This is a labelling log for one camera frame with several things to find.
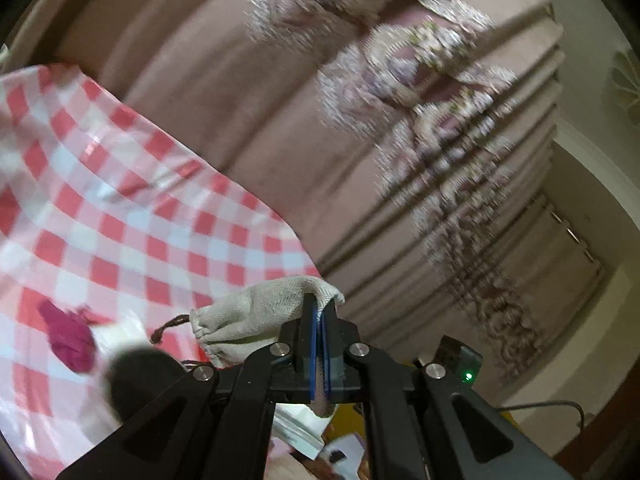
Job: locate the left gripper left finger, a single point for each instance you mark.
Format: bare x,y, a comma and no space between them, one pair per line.
201,423

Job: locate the magenta cloth ball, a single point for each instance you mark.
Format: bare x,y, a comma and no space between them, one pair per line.
70,337

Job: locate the pink curtain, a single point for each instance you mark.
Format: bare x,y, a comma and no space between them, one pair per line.
404,141

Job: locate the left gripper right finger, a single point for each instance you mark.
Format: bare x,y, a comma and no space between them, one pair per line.
423,422

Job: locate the red white checkered tablecloth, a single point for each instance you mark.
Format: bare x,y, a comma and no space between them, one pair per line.
102,210

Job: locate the beige drawstring pouch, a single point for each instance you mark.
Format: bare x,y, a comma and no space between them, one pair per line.
238,324

